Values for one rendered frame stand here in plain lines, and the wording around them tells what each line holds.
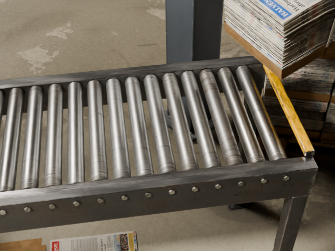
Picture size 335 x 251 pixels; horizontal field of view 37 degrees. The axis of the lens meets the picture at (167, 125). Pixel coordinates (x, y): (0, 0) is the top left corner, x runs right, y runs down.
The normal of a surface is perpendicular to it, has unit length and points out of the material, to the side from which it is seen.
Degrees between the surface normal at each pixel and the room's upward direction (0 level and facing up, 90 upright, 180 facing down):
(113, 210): 90
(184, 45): 90
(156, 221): 0
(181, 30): 90
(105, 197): 90
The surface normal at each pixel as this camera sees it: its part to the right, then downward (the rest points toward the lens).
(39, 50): -0.01, -0.72
